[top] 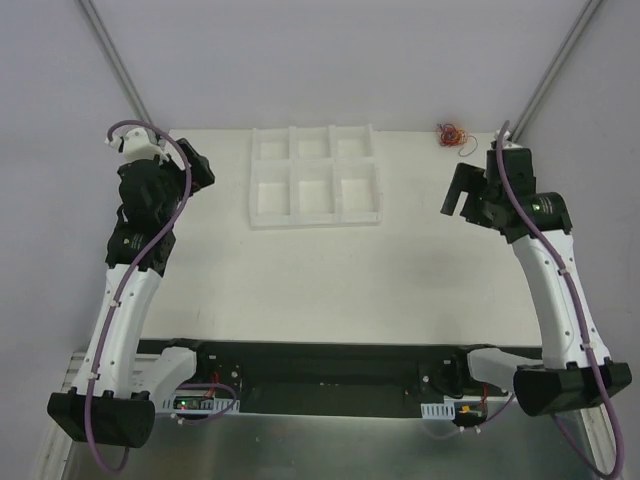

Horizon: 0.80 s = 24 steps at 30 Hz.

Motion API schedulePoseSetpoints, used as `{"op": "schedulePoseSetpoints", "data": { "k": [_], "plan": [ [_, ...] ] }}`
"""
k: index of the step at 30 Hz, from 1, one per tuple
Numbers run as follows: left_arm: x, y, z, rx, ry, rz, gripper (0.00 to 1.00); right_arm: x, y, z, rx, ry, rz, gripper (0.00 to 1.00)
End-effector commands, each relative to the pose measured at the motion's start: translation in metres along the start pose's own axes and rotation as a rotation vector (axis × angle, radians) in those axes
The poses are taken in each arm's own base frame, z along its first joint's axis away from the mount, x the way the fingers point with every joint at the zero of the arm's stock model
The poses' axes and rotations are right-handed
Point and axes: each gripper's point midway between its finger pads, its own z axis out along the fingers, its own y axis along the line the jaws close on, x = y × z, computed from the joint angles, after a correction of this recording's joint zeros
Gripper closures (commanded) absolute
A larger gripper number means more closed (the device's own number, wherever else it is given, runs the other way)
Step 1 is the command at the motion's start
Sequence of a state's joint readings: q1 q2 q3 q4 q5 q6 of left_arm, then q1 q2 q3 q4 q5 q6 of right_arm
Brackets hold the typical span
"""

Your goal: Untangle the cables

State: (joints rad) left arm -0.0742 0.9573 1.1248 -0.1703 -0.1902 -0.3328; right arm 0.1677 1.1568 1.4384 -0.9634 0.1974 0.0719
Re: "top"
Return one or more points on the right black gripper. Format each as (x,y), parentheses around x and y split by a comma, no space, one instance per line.
(470,187)

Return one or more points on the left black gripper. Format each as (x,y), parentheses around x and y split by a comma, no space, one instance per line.
(198,163)

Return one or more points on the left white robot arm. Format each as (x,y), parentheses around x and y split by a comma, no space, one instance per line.
(108,403)

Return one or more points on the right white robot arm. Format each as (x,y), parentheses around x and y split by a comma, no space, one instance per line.
(576,369)

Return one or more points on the white foam compartment tray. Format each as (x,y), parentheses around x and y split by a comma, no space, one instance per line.
(314,177)

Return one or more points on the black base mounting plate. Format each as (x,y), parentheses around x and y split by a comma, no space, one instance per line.
(327,379)

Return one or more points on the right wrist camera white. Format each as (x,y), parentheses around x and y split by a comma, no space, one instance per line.
(506,138)

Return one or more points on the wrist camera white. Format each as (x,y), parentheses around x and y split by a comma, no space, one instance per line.
(137,144)
(506,138)

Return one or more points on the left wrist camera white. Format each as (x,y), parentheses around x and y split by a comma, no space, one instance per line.
(137,144)

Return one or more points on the right aluminium frame post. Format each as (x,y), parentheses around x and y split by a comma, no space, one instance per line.
(580,25)

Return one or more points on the aluminium frame post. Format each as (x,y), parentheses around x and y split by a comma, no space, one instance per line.
(580,25)
(114,61)

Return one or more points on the left aluminium frame post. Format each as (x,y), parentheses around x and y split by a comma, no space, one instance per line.
(114,61)

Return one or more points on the right white slotted cable duct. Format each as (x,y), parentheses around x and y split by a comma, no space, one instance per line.
(438,411)

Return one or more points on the white slotted cable duct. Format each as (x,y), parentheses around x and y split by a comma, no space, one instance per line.
(196,405)
(438,411)

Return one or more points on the left white slotted cable duct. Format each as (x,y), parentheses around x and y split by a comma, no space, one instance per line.
(196,405)

